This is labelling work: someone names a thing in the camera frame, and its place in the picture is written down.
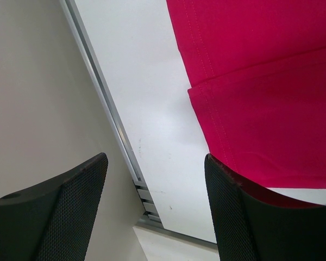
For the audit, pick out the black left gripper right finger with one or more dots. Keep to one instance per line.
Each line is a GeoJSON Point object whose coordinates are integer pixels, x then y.
{"type": "Point", "coordinates": [252, 222]}

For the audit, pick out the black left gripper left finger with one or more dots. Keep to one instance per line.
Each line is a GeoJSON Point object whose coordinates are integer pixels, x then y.
{"type": "Point", "coordinates": [54, 219]}

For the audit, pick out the pink red t shirt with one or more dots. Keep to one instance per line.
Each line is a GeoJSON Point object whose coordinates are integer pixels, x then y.
{"type": "Point", "coordinates": [257, 71]}

